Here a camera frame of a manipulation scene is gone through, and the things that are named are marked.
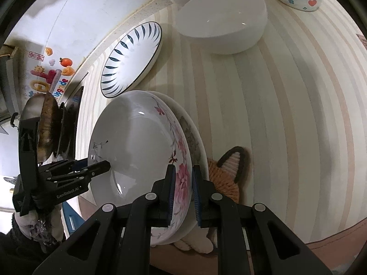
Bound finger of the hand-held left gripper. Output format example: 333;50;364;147
47;160;111;185
39;157;89;175

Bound striped tablecloth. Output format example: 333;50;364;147
76;0;367;245

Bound large plain white bowl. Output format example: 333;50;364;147
175;0;268;55

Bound orange knitted fox coaster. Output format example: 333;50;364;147
205;146;250;244

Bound blue object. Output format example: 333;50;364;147
61;201;85;232

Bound colourful wall stickers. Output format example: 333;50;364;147
29;47;75;99

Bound metal wok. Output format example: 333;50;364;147
21;93;62;162

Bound pink floral white plate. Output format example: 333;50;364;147
87;90;193;248

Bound grey floral white plate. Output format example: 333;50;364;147
146;90;210;245

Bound blue leaf pattern plate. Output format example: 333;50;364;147
100;21;163;98

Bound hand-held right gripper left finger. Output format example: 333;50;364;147
31;165;177;275

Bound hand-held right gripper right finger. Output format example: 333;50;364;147
192;165;333;275

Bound black stove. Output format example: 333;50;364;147
56;86;84;161

